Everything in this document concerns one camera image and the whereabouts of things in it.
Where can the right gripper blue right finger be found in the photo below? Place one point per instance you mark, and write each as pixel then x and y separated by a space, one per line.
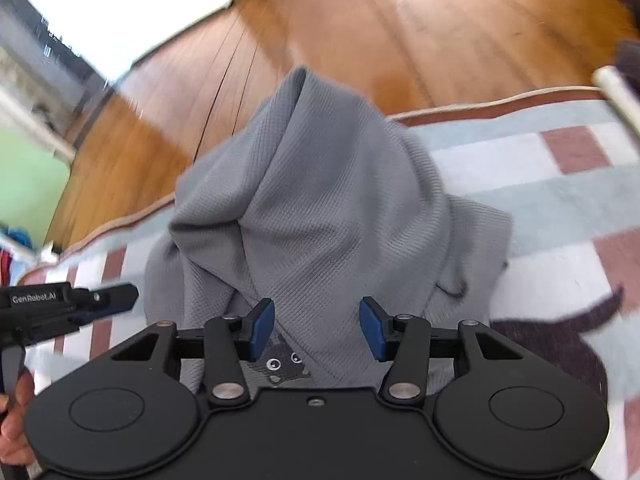
pixel 378 328

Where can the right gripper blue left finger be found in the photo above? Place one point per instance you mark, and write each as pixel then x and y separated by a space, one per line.
pixel 255 331

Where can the grey waffle knit garment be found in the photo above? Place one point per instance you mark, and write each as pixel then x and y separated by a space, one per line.
pixel 318 202

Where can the person's left hand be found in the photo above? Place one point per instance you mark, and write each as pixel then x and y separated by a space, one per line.
pixel 15 449

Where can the checkered cat pattern rug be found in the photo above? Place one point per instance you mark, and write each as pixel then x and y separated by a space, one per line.
pixel 564 165

